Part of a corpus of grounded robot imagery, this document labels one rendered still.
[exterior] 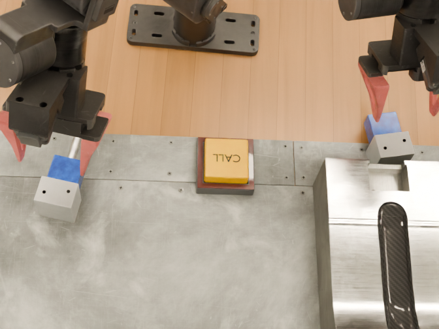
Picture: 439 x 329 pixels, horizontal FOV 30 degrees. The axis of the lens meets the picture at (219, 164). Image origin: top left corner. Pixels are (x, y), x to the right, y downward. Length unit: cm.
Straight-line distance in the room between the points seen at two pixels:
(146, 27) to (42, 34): 42
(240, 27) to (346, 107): 20
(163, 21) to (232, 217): 33
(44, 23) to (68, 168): 30
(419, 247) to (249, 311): 23
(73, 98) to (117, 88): 30
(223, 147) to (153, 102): 14
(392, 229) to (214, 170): 25
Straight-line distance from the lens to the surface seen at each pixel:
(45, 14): 88
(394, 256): 107
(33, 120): 87
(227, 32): 127
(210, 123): 119
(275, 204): 115
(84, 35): 92
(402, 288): 106
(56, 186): 109
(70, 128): 95
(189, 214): 113
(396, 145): 116
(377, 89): 103
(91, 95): 99
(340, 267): 104
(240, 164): 112
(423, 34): 99
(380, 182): 112
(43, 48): 88
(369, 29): 132
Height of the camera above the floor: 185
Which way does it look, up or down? 64 degrees down
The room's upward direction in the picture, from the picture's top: 11 degrees clockwise
